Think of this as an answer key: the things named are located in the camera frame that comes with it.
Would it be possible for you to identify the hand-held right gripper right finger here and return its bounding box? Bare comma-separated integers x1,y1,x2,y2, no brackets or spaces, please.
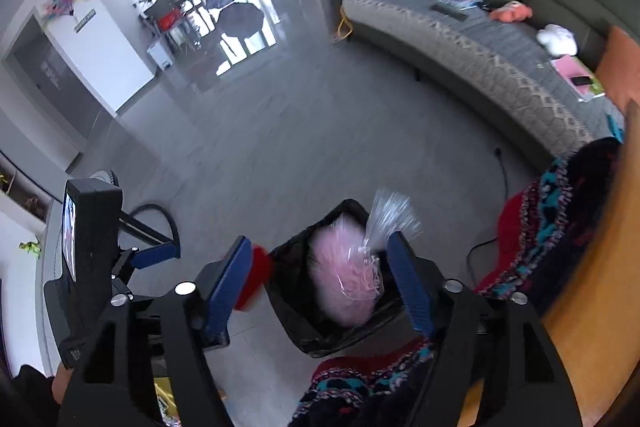
387,232,583,427

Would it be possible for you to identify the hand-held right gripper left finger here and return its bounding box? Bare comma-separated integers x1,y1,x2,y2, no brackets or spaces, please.
57,236,253,427

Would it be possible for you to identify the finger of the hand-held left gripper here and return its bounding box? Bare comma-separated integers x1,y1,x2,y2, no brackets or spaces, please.
119,213,173,244
131,241,182,270

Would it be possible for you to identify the clear bag of pink shreds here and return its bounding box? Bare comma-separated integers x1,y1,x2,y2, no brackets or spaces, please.
306,189,425,328

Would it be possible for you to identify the black trash bag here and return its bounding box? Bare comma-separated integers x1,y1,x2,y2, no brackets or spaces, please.
264,198,431,358

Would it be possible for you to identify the person's left forearm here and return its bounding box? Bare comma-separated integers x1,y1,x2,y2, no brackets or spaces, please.
10,364,68,427

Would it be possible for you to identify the red object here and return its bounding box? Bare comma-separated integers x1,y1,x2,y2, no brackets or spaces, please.
234,244,273,312

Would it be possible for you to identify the round grey fan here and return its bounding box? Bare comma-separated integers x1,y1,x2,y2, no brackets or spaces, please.
87,169,121,188

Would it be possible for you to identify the white cabinet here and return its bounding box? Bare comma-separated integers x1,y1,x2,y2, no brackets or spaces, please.
0,152,66,378

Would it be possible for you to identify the yellow packet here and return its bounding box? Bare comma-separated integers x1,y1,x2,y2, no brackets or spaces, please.
154,379,176,423

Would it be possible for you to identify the white floor appliance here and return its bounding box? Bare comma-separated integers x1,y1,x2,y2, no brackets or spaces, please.
147,42,173,72

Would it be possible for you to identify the small side table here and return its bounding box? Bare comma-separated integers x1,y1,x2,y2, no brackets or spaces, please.
142,0,201,52

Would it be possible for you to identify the grey quilted sofa cover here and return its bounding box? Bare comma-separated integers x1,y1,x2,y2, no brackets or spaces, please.
341,0,608,158

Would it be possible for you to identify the pink book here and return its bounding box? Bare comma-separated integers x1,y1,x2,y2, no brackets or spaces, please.
550,55,606,102

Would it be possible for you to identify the black remote control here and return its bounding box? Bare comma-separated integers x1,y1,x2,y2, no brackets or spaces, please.
431,3,466,20

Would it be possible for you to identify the white plush toy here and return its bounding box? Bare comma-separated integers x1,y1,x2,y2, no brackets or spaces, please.
536,24,580,58

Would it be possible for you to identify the orange cushion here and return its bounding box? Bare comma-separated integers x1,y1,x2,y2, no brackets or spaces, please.
595,26,640,112

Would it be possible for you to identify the black hose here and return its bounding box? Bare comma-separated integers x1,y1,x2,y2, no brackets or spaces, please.
122,203,181,248

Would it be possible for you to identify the black power cable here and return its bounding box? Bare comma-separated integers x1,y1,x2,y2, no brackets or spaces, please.
466,148,510,280

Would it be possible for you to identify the yellow cable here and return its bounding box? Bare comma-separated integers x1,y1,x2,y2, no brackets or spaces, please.
334,0,357,42

